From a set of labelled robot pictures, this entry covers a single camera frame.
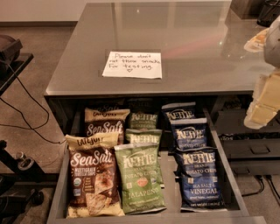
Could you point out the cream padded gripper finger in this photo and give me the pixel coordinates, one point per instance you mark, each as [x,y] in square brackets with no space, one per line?
[266,101]
[256,43]

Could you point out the brown sea salt chip bag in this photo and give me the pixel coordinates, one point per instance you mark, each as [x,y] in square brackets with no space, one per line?
[94,176]
[106,122]

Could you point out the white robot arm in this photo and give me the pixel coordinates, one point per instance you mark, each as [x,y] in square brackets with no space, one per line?
[271,49]

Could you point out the dark lower drawer unit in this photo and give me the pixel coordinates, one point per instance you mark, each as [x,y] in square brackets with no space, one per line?
[249,151]

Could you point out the grey counter cabinet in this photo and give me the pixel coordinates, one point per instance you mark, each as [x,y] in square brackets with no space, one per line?
[201,43]

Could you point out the middle blue Kettle chip bag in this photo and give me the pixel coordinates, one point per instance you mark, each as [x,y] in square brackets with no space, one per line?
[190,133]

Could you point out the blue kettle chip bag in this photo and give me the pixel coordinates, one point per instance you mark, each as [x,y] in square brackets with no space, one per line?
[198,180]
[190,133]
[179,110]

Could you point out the rear blue Kettle chip bag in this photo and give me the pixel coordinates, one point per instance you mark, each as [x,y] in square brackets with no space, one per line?
[179,110]

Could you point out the front blue Kettle chip bag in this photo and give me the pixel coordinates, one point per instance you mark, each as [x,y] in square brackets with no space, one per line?
[198,180]

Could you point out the open grey top drawer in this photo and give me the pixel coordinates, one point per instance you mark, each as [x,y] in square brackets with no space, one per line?
[236,212]

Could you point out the middle green Kettle chip bag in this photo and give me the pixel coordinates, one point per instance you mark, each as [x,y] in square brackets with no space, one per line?
[144,136]

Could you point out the green kettle chip bag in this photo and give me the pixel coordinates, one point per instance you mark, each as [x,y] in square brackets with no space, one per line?
[138,121]
[144,136]

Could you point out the rear green Kettle chip bag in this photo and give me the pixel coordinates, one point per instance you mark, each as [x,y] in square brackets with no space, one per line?
[138,121]

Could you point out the front green jalapeno chip bag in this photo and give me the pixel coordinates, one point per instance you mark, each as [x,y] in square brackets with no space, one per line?
[141,189]

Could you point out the black mesh cup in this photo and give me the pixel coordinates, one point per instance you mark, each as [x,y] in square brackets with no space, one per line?
[269,12]

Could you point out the white handwritten paper note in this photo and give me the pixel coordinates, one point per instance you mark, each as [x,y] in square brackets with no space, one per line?
[142,65]

